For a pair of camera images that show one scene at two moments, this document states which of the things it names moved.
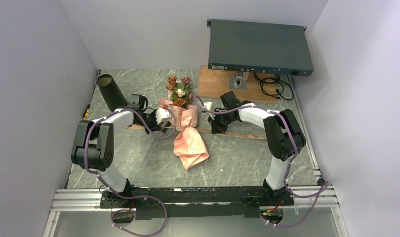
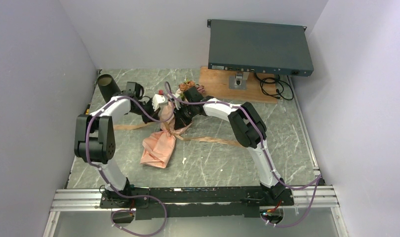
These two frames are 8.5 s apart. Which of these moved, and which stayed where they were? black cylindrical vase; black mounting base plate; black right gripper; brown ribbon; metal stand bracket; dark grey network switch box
Moved: brown ribbon; black right gripper
Stayed: black mounting base plate; dark grey network switch box; metal stand bracket; black cylindrical vase
